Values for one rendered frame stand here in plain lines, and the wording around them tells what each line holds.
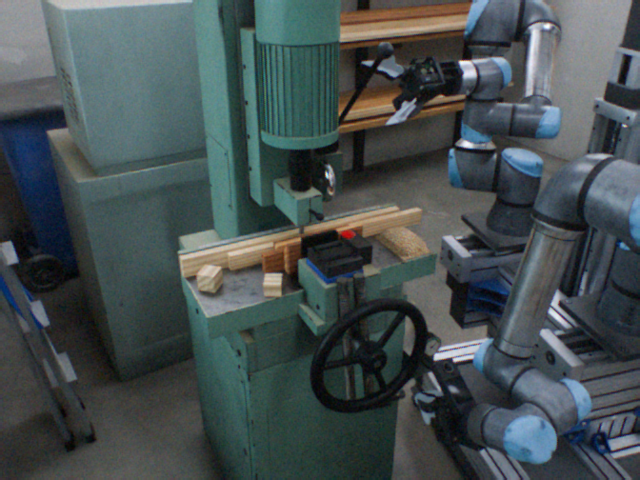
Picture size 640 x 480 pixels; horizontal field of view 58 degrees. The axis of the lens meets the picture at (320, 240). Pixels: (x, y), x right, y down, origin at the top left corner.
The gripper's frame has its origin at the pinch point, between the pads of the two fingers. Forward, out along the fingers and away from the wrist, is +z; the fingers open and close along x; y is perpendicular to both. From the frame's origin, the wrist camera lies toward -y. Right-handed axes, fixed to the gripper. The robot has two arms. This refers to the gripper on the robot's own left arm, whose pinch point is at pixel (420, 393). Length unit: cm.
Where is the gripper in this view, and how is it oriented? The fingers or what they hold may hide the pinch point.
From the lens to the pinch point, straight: 133.6
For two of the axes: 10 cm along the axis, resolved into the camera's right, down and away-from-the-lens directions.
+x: 8.9, -2.2, 4.0
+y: 2.3, 9.7, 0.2
